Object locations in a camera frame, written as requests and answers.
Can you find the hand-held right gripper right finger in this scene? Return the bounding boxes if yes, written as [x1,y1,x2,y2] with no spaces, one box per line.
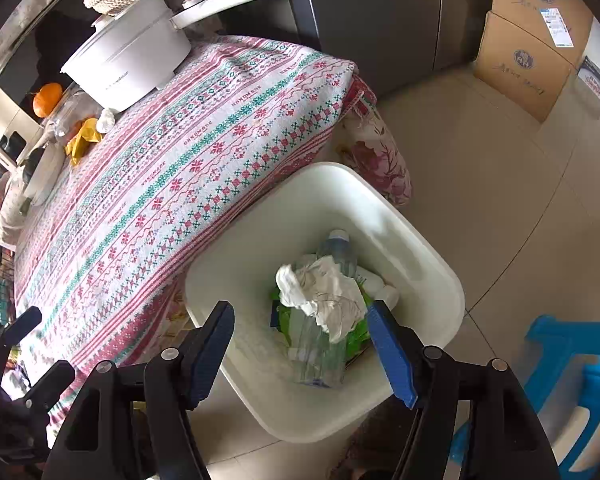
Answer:
[366,300,561,480]

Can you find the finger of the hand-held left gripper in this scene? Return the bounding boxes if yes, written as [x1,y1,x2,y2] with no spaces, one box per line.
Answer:
[0,306,42,377]
[11,360,76,412]

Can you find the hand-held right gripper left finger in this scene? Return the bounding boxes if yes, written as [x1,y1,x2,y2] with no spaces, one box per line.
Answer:
[40,301,236,480]

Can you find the clear plastic bottle blue label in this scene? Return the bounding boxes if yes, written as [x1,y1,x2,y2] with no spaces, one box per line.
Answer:
[292,310,349,389]

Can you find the white bottle with green label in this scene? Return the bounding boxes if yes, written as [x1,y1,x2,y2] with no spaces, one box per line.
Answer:
[356,266,384,293]

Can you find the white plastic bin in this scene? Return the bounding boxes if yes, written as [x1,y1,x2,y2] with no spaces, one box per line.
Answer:
[184,161,466,444]

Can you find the white tissue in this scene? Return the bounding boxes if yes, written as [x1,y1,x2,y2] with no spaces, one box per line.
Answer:
[275,255,369,344]

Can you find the bluish clear plastic bottle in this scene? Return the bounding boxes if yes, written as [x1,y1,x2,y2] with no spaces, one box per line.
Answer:
[315,229,359,279]

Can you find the patterned tablecloth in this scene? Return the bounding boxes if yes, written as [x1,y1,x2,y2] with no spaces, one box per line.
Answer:
[12,35,377,432]

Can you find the blue plastic stool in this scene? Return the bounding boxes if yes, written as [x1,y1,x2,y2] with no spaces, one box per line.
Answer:
[450,314,600,480]

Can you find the pink floral cloth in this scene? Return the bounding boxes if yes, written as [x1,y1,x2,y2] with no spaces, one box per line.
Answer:
[342,77,414,209]

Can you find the yellow wrapper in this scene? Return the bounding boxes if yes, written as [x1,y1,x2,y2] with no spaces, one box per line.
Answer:
[64,118,104,167]

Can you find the clear glass jar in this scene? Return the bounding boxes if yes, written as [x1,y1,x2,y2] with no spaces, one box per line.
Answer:
[45,89,97,147]

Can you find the orange tangerine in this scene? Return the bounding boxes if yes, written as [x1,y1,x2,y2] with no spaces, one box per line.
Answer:
[32,82,64,119]

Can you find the white electric pot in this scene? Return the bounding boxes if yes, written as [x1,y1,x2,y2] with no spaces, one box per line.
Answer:
[60,0,291,112]

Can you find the small blue printed box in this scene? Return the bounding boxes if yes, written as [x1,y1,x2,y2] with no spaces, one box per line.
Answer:
[576,55,600,120]

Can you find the grey refrigerator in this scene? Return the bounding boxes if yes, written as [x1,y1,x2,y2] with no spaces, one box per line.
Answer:
[275,0,502,74]

